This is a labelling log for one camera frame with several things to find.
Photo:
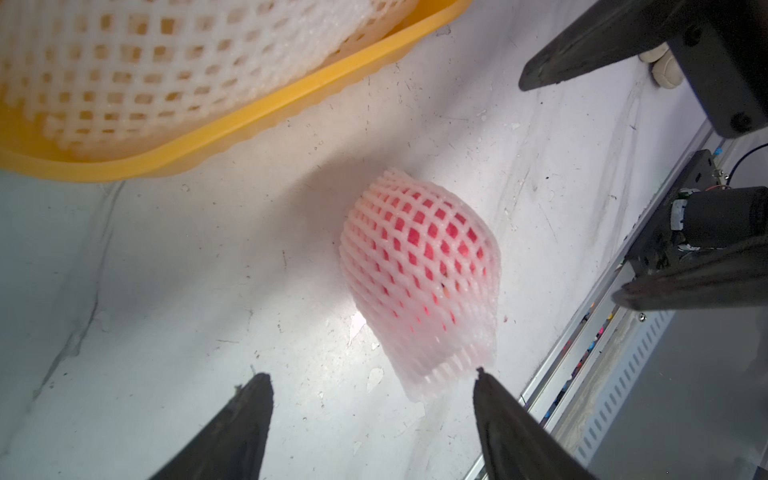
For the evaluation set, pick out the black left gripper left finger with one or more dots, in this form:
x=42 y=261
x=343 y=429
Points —
x=232 y=445

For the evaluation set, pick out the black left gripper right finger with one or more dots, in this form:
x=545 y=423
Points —
x=514 y=445

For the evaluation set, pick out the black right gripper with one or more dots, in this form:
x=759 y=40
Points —
x=721 y=47

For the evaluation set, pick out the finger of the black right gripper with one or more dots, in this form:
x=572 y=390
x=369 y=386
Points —
x=733 y=277

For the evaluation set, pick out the netted apple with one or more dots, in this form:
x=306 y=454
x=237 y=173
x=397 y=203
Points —
x=424 y=271

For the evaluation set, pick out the yellow plastic tub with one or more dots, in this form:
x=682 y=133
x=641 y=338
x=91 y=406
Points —
x=25 y=152

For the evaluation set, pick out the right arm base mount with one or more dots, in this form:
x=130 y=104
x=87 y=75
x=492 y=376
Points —
x=697 y=215

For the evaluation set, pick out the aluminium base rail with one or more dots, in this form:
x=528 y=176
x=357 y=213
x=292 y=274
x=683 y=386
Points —
x=671 y=394

